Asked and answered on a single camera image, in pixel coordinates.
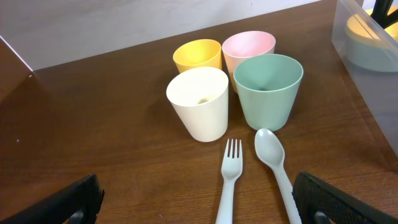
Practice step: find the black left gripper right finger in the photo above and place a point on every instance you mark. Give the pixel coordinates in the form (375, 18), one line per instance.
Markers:
(320, 202)

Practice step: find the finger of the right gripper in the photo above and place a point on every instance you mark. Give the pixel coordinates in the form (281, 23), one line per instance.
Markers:
(381, 13)

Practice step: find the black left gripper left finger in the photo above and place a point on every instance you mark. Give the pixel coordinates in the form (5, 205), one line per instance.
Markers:
(77, 203)

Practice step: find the yellow plastic bowl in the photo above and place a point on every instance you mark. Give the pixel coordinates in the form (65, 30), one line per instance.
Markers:
(359, 30)

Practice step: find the green plastic cup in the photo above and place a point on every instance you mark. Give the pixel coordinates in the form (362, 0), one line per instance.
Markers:
(267, 86)

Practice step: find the cream plastic cup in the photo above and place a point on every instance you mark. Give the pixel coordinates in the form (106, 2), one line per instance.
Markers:
(199, 96)

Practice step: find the clear plastic container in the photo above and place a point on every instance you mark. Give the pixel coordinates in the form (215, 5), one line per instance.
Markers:
(378, 89)

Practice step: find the white plastic spoon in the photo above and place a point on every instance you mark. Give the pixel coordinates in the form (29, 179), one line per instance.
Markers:
(271, 152)

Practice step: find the white plastic fork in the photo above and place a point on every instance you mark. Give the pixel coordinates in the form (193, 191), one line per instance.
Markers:
(231, 170)

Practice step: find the pink plastic cup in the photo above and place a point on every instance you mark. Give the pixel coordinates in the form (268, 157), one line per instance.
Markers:
(244, 45)

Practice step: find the yellow plastic cup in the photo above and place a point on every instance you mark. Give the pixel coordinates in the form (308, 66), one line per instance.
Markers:
(198, 53)

